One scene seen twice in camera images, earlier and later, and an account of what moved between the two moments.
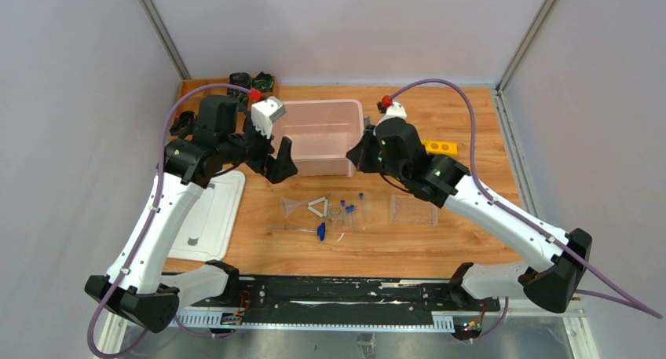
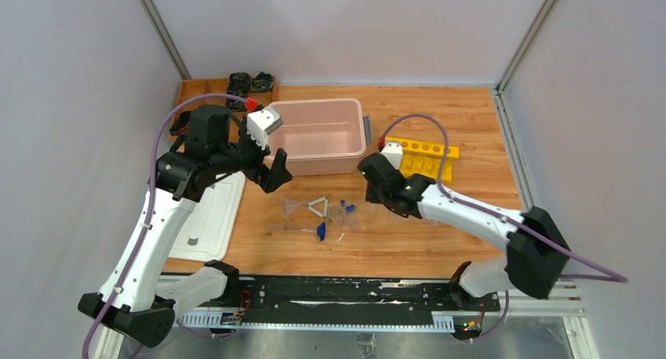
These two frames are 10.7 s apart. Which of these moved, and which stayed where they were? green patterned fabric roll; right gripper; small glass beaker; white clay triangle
Moved: right gripper
Stayed: green patterned fabric roll; white clay triangle; small glass beaker
